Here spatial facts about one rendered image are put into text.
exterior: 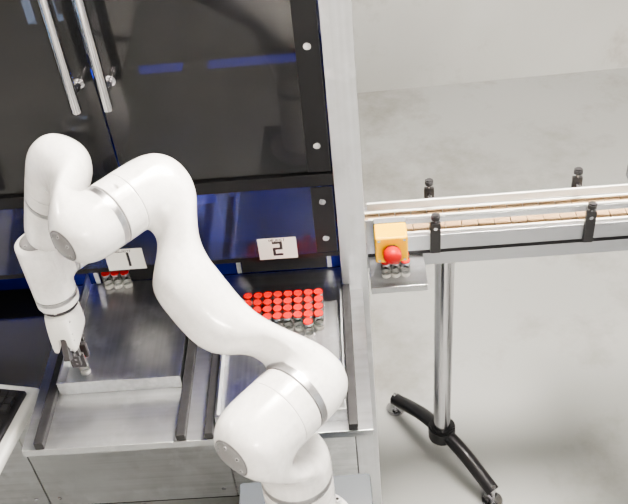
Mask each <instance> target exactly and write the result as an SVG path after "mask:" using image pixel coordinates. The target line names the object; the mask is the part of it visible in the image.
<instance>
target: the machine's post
mask: <svg viewBox="0 0 628 504"><path fill-rule="evenodd" d="M318 9H319V21H320V32H321V44H322V55H323V67H324V78H325V90H326V101H327V113H328V124H329V136H330V147H331V159H332V170H333V182H334V193H335V205H336V216H337V227H338V239H339V250H340V262H341V273H342V284H350V290H353V289H363V302H364V315H365V328H366V341H367V354H368V366H369V379H370V392H371V405H372V418H373V431H374V435H373V436H358V437H356V446H357V457H358V469H359V474H363V473H368V474H370V476H371V484H372V493H373V503H374V504H382V496H381V479H380V462H379V446H378V429H377V413H376V396H375V379H374V363H373V346H372V330H371V313H370V296H369V280H368V263H367V247H366V230H365V213H364V197H363V180H362V164H361V147H360V130H359V114H358V97H357V81H356V64H355V47H354V31H353V14H352V0H318Z"/></svg>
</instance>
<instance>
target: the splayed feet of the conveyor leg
mask: <svg viewBox="0 0 628 504"><path fill-rule="evenodd" d="M386 410H387V412H388V414H390V415H391V416H400V415H402V414H403V413H404V412H406V413H408V414H410V415H411V416H413V417H415V418H416V419H418V420H419V421H421V422H422V423H423V424H425V425H426V426H427V427H428V436H429V439H430V440H431V442H433V443H434V444H436V445H439V446H446V445H447V446H448V447H449V448H450V449H451V450H452V451H453V452H454V453H455V454H456V456H457V457H458V458H459V459H460V460H461V462H462V463H463V464H464V465H465V467H466V468H467V469H468V471H469V472H470V473H471V475H472V476H473V477H474V479H475V480H476V481H477V483H478V484H479V485H480V487H481V488H482V489H483V491H484V492H485V493H484V495H483V496H482V503H483V504H502V503H503V499H502V496H501V495H500V494H499V493H497V492H495V491H496V489H497V488H498V485H497V484H496V483H495V481H494V480H493V479H492V478H491V476H490V475H489V474H488V472H487V471H486V470H485V468H484V467H483V466H482V464H481V463H480V462H479V460H478V459H477V458H476V457H475V455H474V454H473V453H472V452H471V450H470V449H469V448H468V447H467V446H466V445H465V443H464V442H463V441H462V440H461V439H460V438H459V437H458V436H457V435H456V434H455V423H454V421H453V420H452V419H451V421H450V428H449V429H448V430H447V431H444V432H441V431H438V430H436V429H435V428H434V425H433V421H434V414H433V413H432V412H430V411H429V410H427V409H426V408H425V407H423V406H421V405H420V404H418V403H416V402H414V401H412V400H410V399H408V398H406V397H404V396H402V395H400V394H399V393H394V394H393V395H392V396H391V398H390V402H389V403H388V404H387V407H386Z"/></svg>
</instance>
